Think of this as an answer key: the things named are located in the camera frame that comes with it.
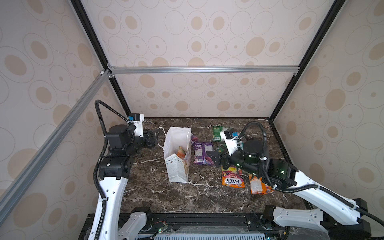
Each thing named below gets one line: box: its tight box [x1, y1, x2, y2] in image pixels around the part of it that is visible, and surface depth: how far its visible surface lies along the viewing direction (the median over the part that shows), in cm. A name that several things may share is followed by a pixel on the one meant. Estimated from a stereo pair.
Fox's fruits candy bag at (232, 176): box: [221, 165, 246, 188], surface depth 87 cm
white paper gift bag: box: [163, 126, 192, 184], surface depth 81 cm
